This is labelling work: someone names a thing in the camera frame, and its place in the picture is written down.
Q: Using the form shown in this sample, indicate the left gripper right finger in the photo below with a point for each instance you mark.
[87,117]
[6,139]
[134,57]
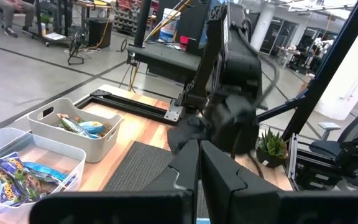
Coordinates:
[222,180]

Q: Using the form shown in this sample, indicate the green purple granola bar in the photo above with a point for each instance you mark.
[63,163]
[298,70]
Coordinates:
[2,186]
[20,174]

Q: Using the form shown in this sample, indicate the silver aluminium post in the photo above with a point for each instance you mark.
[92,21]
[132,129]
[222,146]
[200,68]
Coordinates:
[292,155]

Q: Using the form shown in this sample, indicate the clear plastic bin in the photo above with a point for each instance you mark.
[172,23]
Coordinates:
[73,161]

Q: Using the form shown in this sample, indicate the silver corner bracket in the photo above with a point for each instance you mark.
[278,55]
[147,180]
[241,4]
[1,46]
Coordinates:
[173,112]

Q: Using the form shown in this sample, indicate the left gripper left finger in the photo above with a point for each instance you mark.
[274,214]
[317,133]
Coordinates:
[182,174]

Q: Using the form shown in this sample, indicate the potted green succulent plant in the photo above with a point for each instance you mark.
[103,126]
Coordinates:
[270,146]

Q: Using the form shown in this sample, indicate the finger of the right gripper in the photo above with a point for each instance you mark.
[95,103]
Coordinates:
[186,132]
[238,107]

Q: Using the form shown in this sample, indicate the grey plastic bin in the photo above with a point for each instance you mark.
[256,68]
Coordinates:
[73,149]

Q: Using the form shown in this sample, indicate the white round column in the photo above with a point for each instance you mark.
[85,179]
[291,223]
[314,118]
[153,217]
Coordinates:
[263,28]

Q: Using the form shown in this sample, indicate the person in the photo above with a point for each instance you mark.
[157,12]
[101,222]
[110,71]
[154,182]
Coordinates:
[9,12]

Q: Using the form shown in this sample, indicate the grey woven mat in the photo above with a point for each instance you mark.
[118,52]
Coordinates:
[135,171]

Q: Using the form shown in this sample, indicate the black aluminium rig frame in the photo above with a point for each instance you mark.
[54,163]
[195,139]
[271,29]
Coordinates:
[117,101]

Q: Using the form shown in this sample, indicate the white plastic bucket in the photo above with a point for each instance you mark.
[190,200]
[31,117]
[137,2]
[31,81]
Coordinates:
[170,26]

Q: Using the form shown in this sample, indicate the black stand platform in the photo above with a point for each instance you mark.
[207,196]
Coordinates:
[163,59]

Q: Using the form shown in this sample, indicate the black storage box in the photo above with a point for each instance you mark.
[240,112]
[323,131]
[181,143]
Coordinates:
[99,32]

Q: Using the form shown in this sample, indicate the black stand pole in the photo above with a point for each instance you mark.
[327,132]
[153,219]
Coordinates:
[144,21]

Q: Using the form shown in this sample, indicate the black office chair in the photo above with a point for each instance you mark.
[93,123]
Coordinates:
[337,155]

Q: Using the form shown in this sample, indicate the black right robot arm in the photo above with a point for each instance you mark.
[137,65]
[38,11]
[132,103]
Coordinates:
[238,62]

